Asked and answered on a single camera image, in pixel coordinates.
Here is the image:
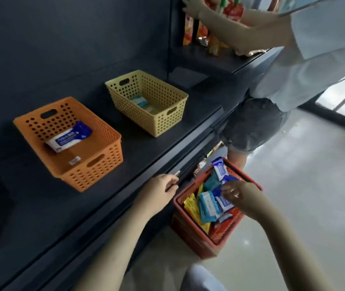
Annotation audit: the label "person's left hand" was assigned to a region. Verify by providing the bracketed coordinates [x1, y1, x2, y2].
[135, 174, 180, 215]

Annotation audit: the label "person's right hand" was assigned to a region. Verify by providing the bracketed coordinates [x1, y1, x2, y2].
[221, 180, 272, 222]

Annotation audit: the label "dark blue wipes packet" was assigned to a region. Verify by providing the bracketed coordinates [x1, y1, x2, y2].
[45, 121, 93, 153]
[211, 157, 229, 181]
[216, 211, 234, 224]
[213, 188, 236, 213]

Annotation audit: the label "person's right forearm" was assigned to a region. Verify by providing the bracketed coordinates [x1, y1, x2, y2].
[256, 206, 337, 291]

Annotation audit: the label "person's left forearm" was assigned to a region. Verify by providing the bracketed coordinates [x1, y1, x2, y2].
[75, 199, 161, 291]

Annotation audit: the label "teal wipes packet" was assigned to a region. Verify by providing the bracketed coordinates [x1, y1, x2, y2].
[202, 172, 221, 192]

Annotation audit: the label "light blue wipes packet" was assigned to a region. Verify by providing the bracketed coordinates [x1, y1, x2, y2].
[197, 191, 221, 223]
[130, 96, 149, 108]

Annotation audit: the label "yellow wipes packet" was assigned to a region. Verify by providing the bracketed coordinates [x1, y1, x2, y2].
[184, 193, 211, 234]

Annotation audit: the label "dark metal shelf unit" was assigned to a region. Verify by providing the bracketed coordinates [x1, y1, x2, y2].
[0, 0, 284, 291]

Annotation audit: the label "colourful snack packets under shelf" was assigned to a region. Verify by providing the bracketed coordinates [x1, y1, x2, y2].
[193, 141, 225, 180]

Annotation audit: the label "red plastic shopping basket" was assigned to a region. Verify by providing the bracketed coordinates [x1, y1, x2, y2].
[171, 157, 263, 260]

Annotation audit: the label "yellow perforated plastic basket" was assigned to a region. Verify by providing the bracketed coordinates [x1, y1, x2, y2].
[105, 70, 189, 138]

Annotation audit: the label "orange perforated plastic basket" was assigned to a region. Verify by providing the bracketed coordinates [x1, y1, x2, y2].
[13, 96, 123, 192]

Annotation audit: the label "person's grey trouser leg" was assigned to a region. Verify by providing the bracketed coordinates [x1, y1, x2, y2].
[180, 265, 228, 291]

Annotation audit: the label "yellow snack packet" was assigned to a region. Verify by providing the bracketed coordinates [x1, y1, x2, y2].
[208, 36, 222, 56]

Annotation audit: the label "orange snack packet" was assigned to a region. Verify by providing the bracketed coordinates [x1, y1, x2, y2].
[196, 22, 210, 46]
[183, 14, 194, 46]

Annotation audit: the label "red snack packet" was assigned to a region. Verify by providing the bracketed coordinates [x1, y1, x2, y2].
[222, 0, 245, 22]

